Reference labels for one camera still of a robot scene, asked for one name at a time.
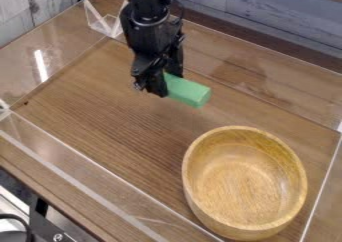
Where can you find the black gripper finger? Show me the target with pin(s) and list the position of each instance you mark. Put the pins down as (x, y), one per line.
(150, 80)
(174, 66)

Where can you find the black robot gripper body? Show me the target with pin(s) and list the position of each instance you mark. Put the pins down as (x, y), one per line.
(150, 39)

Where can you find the green rectangular block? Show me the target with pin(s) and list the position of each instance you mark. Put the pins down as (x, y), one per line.
(186, 91)

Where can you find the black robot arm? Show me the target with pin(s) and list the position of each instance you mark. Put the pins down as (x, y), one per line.
(151, 11)

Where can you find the brown wooden bowl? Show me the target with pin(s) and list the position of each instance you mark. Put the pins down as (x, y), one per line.
(244, 182)

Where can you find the black table leg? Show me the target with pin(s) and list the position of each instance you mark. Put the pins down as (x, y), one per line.
(41, 207)

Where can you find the clear acrylic corner bracket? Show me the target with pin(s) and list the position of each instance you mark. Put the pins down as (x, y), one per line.
(107, 24)

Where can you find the clear acrylic tray wall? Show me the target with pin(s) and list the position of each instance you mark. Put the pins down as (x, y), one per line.
(104, 203)

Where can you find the black metal bracket with bolt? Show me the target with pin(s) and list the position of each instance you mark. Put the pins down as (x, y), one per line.
(52, 232)

